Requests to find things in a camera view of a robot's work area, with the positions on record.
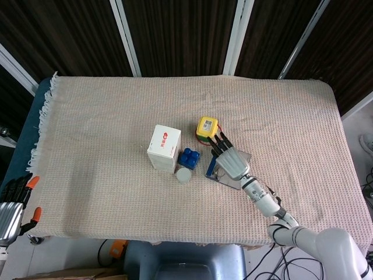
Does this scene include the black floor cable bundle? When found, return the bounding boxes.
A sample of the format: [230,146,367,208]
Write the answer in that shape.
[252,244,325,280]

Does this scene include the brown cardboard sheet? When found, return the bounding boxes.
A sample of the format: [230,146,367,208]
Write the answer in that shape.
[11,267,129,280]

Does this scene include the small white plastic jar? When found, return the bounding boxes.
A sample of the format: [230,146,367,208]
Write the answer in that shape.
[175,167,193,185]

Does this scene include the thin metal eyeglasses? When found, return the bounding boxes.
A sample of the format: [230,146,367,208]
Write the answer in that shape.
[212,164,228,180]

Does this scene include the blue open glasses case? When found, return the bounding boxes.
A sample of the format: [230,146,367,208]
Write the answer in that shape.
[205,147,253,191]

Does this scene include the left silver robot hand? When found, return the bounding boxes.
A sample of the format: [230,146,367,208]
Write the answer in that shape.
[0,172,34,247]

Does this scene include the green tub with yellow lid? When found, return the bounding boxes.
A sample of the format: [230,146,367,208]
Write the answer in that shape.
[195,115,220,144]

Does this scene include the white metal frame post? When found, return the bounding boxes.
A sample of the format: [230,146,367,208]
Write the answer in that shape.
[0,43,40,96]
[278,0,331,80]
[340,92,373,122]
[109,0,143,78]
[223,0,255,77]

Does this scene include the tall white carton box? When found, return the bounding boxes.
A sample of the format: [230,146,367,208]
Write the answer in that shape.
[146,124,182,174]

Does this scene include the white sneaker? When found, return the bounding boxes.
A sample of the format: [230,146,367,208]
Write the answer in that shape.
[359,133,373,160]

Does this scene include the dark brown curtain panel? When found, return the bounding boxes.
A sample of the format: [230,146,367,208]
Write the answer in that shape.
[284,0,373,116]
[0,0,133,86]
[235,0,325,79]
[122,0,240,78]

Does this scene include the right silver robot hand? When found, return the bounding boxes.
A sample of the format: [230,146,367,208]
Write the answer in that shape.
[207,131,252,180]

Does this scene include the black caster wheel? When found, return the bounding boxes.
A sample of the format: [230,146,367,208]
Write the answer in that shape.
[27,234,45,246]

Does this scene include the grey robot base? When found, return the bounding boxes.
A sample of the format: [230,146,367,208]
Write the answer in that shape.
[124,240,247,280]

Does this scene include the blue toy building brick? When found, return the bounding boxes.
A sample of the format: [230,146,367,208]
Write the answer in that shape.
[178,148,202,171]

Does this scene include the beige waffle weave cloth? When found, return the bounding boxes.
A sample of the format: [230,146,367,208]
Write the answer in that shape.
[25,71,367,249]

